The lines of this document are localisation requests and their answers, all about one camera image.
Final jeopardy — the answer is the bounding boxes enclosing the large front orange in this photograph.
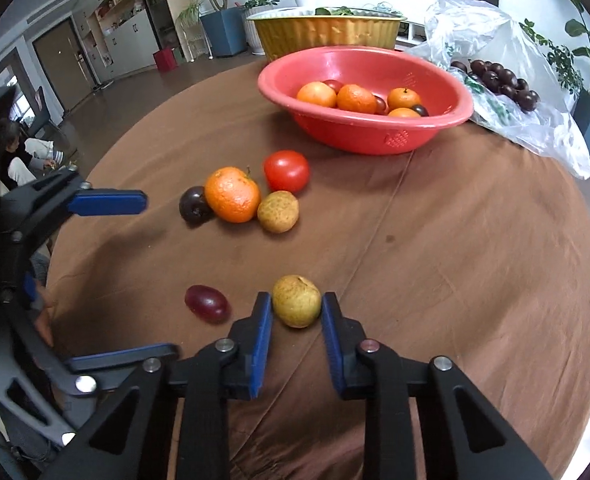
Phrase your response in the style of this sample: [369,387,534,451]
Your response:
[388,107,421,118]

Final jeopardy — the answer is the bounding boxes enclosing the person's left hand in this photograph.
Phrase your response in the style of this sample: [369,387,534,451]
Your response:
[33,282,54,347]

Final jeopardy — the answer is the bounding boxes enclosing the red tomato on table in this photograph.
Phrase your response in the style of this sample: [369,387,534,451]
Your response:
[263,150,310,194]

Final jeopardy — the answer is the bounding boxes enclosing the brown tablecloth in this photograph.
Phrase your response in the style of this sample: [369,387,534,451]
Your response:
[48,63,590,478]

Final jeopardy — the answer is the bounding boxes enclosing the small red bin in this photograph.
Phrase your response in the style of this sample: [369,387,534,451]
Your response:
[153,48,178,73]

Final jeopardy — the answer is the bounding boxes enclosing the wooden shelf cabinet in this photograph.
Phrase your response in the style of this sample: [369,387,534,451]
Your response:
[72,0,185,84]

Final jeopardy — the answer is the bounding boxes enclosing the tall plant blue pot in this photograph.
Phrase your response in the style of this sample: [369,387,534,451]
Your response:
[178,0,247,58]

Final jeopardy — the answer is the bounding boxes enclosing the red tomato in basin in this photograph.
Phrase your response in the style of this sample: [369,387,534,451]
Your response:
[323,79,344,93]

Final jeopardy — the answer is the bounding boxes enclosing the red plastic basin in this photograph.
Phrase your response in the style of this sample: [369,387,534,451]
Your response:
[258,47,473,155]

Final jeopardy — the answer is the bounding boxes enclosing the gold foil basin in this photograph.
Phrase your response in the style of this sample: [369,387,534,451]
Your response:
[252,6,403,61]

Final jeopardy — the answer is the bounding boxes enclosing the white ribbed pot plant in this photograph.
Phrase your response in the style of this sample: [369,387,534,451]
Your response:
[242,0,280,56]

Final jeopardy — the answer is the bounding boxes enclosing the clear plastic bag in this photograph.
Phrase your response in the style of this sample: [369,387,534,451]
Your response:
[410,0,590,180]

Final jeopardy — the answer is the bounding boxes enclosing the dark plums in bag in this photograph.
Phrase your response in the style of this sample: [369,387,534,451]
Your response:
[450,58,540,113]

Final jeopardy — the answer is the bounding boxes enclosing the green vegetables in basin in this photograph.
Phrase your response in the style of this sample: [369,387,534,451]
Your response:
[314,6,354,16]

